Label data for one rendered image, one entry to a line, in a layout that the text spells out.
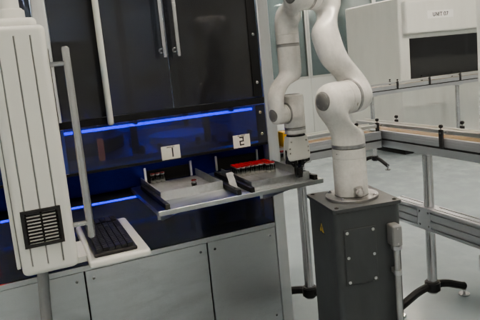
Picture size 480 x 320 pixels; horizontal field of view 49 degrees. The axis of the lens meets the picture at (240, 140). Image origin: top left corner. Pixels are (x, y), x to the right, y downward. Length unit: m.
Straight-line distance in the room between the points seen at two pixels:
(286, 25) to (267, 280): 1.26
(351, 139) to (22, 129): 1.07
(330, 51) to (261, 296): 1.31
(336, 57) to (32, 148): 1.04
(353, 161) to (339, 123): 0.14
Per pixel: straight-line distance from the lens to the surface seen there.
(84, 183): 1.72
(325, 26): 1.92
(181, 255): 2.45
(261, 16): 2.49
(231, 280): 2.58
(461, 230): 2.75
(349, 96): 1.84
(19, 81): 1.68
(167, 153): 2.33
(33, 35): 1.68
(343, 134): 1.87
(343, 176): 1.91
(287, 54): 2.05
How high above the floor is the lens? 1.39
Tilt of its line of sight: 9 degrees down
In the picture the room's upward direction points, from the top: 5 degrees counter-clockwise
